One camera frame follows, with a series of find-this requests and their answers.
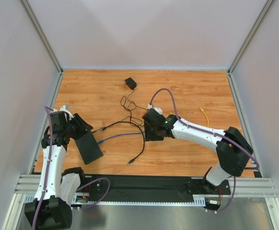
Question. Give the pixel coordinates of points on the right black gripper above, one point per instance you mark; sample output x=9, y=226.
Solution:
x=150, y=128

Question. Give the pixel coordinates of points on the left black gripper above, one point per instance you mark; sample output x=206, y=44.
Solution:
x=79, y=126

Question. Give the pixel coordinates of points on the black network switch box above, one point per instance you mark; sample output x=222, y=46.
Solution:
x=88, y=148

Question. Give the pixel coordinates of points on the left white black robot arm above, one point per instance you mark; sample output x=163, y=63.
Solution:
x=51, y=207

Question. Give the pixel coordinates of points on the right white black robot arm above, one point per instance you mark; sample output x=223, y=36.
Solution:
x=232, y=149

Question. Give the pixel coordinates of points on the black power adapter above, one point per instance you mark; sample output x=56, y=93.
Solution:
x=130, y=83

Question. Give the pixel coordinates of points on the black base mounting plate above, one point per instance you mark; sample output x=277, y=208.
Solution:
x=102, y=187

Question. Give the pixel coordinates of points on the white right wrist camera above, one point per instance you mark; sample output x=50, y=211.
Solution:
x=157, y=109

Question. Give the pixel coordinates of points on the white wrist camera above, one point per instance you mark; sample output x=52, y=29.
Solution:
x=157, y=109
x=66, y=109

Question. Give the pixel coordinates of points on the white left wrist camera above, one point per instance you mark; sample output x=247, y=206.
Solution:
x=66, y=109

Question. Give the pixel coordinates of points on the grey slotted cable duct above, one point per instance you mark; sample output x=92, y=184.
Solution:
x=198, y=202

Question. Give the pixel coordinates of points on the front aluminium frame rail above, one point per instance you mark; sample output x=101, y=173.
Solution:
x=241, y=187

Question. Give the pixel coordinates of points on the left aluminium frame post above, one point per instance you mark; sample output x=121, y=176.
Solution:
x=37, y=27

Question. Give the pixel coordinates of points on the aluminium frame post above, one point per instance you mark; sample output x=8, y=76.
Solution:
x=255, y=27
x=37, y=27

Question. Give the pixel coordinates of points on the right aluminium frame post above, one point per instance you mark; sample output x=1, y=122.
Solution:
x=255, y=27

